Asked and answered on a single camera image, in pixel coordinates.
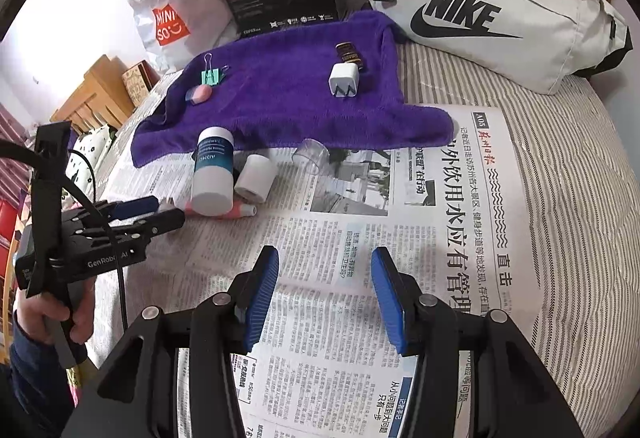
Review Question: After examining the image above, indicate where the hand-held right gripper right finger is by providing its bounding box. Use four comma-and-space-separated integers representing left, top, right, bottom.
370, 247, 583, 438

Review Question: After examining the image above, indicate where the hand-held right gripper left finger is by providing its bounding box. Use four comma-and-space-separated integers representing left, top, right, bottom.
60, 245, 281, 438

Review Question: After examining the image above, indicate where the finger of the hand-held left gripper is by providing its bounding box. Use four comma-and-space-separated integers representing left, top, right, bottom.
115, 210, 187, 243
107, 197, 161, 221

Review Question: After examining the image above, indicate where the white and blue bottle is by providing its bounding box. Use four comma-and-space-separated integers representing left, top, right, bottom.
191, 128, 236, 213

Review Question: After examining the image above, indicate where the pink flashlight earpick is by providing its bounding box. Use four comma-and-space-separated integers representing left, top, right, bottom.
184, 200, 258, 220

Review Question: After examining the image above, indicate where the white tape roll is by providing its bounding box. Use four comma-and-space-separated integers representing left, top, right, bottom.
234, 154, 276, 205

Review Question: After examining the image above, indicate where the green binder clip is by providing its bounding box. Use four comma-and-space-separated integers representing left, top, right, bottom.
200, 52, 232, 87

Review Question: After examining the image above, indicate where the white charger plug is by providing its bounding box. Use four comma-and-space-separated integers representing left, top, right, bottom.
327, 62, 362, 99

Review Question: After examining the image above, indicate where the black and gold lighter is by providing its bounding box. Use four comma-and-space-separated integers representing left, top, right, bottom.
335, 42, 366, 71

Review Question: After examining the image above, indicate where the person's left forearm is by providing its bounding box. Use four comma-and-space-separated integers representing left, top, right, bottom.
0, 318, 78, 438

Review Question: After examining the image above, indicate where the person's left hand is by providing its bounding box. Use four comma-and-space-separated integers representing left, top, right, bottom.
15, 282, 97, 345

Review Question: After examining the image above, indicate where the white spotted pillow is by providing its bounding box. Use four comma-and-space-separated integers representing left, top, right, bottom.
65, 123, 113, 189

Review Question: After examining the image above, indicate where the newspaper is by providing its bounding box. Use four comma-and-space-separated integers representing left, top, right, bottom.
92, 72, 543, 438

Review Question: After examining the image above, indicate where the wooden furniture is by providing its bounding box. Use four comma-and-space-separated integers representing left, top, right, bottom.
50, 55, 135, 133

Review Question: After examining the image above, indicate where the patterned cardboard box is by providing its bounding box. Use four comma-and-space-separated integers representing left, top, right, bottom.
121, 60, 161, 107

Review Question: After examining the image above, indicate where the clear plastic cap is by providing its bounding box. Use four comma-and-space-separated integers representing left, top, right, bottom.
292, 139, 330, 175

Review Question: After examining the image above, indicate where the purple towel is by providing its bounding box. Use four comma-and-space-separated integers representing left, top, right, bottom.
131, 9, 455, 167

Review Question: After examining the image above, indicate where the striped bed sheet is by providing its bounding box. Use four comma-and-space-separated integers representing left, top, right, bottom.
65, 8, 623, 438

